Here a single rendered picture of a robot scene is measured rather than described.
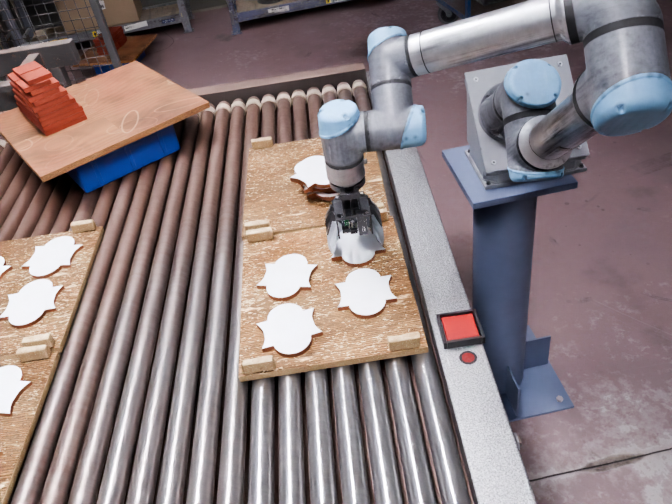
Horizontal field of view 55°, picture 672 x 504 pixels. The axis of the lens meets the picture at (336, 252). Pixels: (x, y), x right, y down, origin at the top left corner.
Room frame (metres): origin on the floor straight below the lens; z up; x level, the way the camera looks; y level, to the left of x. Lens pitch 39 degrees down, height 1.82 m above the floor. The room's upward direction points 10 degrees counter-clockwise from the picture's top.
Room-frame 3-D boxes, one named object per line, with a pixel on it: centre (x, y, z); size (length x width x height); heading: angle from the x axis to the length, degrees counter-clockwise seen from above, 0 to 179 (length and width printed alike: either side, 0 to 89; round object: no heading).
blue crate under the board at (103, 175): (1.75, 0.60, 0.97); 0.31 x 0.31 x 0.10; 32
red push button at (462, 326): (0.81, -0.20, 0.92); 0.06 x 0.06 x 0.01; 88
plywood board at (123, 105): (1.81, 0.63, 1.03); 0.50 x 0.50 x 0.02; 32
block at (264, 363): (0.79, 0.17, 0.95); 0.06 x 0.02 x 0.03; 89
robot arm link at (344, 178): (1.06, -0.05, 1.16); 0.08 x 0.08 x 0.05
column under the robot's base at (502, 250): (1.40, -0.48, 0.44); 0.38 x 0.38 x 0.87; 3
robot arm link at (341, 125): (1.05, -0.05, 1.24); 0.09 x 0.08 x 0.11; 83
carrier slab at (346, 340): (0.98, 0.04, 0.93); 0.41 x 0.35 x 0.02; 179
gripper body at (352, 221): (1.05, -0.05, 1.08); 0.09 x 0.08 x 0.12; 179
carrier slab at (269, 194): (1.40, 0.03, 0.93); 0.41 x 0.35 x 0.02; 177
